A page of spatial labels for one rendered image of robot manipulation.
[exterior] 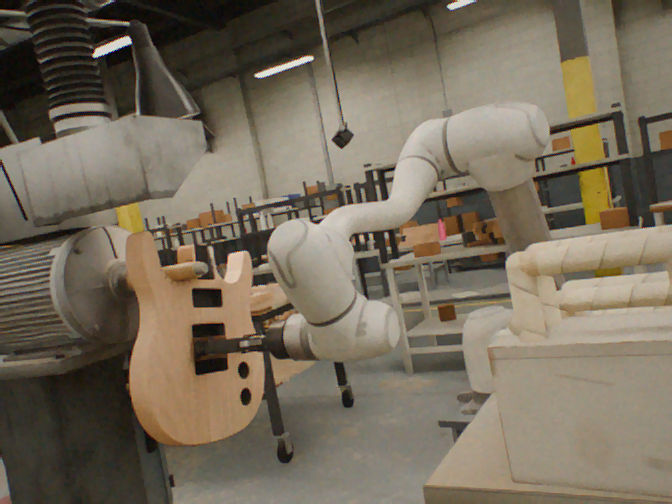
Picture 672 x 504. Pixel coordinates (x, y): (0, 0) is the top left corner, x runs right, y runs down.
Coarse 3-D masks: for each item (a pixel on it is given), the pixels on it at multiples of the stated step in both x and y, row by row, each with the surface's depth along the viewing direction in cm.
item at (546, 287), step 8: (544, 280) 82; (552, 280) 82; (544, 288) 82; (552, 288) 82; (544, 296) 82; (552, 296) 82; (544, 304) 82; (552, 304) 82; (552, 312) 82; (552, 320) 82; (560, 320) 83
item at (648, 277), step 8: (664, 272) 90; (576, 280) 96; (584, 280) 95; (592, 280) 95; (600, 280) 94; (608, 280) 93; (616, 280) 93; (624, 280) 92; (632, 280) 91; (640, 280) 91; (648, 280) 90; (656, 280) 90; (664, 280) 89; (568, 288) 96; (576, 288) 95
